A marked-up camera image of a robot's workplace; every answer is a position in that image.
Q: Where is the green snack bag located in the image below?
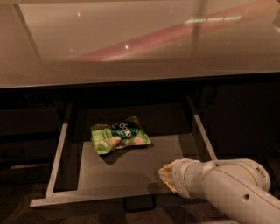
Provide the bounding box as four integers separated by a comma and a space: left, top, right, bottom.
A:
90, 115, 151, 155

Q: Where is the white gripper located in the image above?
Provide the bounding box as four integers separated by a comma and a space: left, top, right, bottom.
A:
158, 158, 204, 199

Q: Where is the dark grey cabinet door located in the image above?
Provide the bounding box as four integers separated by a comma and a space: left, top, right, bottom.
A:
198, 82, 280, 158

